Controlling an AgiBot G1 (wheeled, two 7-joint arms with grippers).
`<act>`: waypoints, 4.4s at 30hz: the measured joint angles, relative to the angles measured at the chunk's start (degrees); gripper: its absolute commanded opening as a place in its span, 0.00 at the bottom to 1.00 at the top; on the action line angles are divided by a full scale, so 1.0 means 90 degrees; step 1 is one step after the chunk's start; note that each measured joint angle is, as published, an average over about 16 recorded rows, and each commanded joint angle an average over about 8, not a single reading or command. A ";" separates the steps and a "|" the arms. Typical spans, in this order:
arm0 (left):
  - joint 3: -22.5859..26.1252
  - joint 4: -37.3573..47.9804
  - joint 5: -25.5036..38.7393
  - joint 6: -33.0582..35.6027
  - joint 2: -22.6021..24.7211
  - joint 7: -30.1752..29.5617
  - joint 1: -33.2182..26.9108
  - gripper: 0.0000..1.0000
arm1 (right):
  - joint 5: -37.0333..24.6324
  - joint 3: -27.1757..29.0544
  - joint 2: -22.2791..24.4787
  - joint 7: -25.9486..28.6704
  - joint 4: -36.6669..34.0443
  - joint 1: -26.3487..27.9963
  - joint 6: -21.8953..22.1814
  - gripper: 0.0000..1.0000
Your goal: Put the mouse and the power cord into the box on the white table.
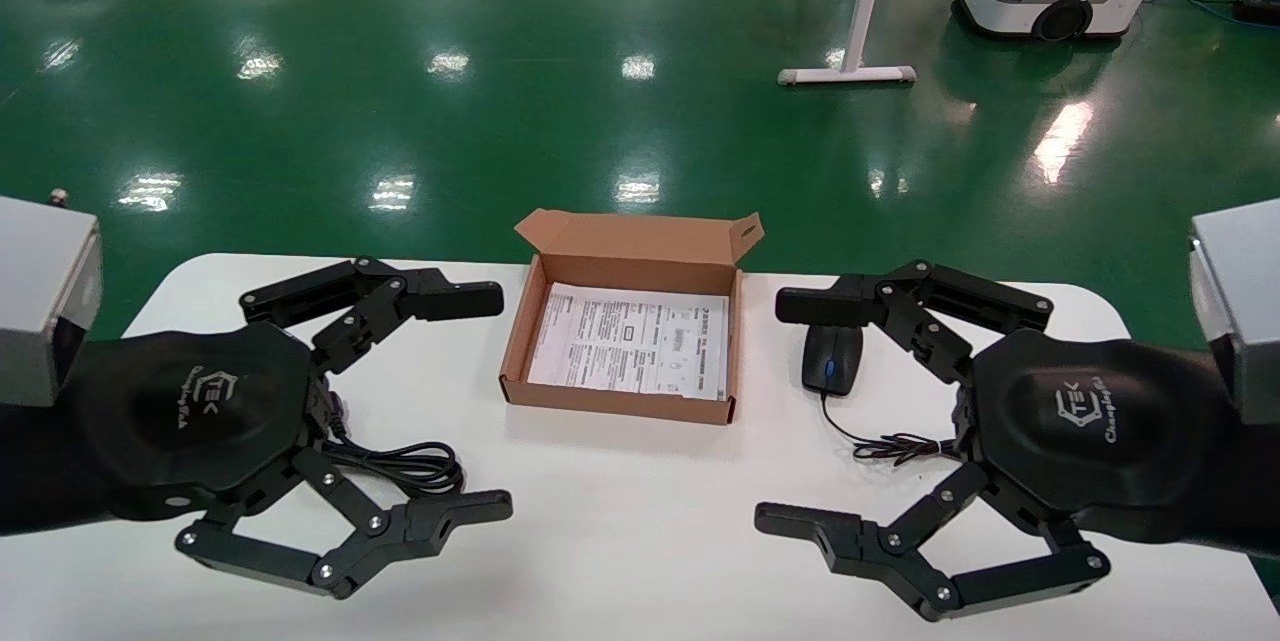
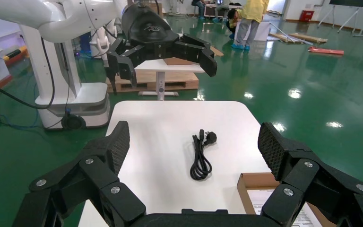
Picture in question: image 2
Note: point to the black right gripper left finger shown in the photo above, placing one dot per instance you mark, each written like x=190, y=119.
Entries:
x=84, y=188

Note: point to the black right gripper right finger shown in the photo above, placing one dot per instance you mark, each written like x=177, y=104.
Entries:
x=319, y=188

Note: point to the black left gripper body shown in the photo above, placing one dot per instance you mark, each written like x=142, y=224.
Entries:
x=147, y=28

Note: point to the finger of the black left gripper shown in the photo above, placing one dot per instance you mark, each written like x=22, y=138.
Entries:
x=123, y=59
x=197, y=51

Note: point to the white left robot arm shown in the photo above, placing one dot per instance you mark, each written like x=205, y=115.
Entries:
x=59, y=18

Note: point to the flat brown box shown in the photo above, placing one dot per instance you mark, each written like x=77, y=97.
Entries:
x=176, y=61

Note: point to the brown cardboard box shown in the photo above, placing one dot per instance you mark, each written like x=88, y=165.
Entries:
x=242, y=191

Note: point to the red box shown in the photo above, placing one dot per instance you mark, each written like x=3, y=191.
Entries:
x=306, y=16

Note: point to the loose cardboard piece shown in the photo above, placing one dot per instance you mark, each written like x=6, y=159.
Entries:
x=217, y=51

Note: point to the white robot with grey joints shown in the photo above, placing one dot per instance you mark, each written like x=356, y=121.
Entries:
x=101, y=42

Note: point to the wooden pallet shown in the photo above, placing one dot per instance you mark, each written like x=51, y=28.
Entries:
x=181, y=78

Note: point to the seated person in blue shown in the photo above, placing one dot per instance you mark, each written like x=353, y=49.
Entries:
x=200, y=7

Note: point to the black equipment case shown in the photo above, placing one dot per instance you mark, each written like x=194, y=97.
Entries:
x=214, y=11

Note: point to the crouching person dark hair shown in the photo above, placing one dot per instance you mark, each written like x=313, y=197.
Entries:
x=233, y=18

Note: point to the white robot column with base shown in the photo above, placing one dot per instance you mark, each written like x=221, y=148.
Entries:
x=87, y=103

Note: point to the printed white paper sheet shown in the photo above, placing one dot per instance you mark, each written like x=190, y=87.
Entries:
x=258, y=200

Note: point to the person in yellow jacket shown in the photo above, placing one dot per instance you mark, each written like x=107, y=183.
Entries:
x=253, y=12

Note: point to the wooden planks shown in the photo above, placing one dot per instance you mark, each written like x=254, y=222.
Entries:
x=310, y=38

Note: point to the red flat package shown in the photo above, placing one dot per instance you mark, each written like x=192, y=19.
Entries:
x=325, y=51

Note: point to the black display screen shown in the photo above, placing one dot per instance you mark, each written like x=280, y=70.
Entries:
x=347, y=2

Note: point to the white tripod stand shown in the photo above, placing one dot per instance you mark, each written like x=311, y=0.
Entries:
x=355, y=22

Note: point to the white pedestal table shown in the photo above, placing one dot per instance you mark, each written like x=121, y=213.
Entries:
x=156, y=65

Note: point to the yellow black barrier post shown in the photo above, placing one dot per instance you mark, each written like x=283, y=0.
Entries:
x=14, y=54

